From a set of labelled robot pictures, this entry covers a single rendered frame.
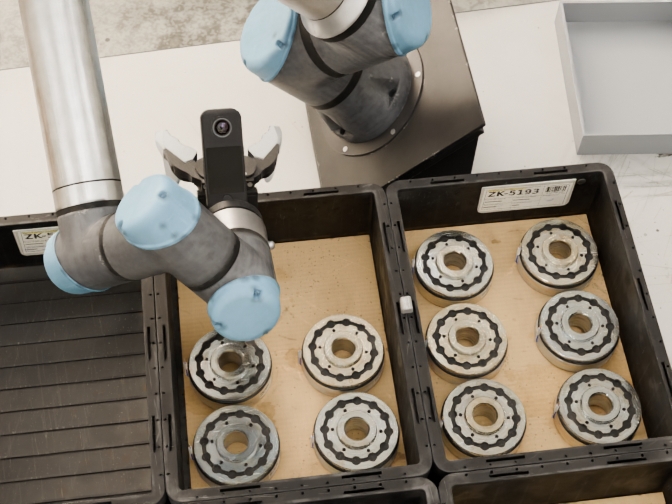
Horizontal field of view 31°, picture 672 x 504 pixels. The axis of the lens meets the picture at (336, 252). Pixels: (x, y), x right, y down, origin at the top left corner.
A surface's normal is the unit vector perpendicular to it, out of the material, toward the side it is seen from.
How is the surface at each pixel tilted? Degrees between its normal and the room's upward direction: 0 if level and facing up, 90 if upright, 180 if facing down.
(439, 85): 43
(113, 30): 0
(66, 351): 0
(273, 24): 50
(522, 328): 0
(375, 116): 67
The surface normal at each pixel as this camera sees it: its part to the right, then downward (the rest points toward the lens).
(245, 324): 0.16, 0.60
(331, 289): 0.03, -0.52
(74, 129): 0.10, -0.08
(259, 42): -0.75, -0.26
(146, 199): -0.62, -0.56
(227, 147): 0.18, 0.14
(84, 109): 0.42, -0.14
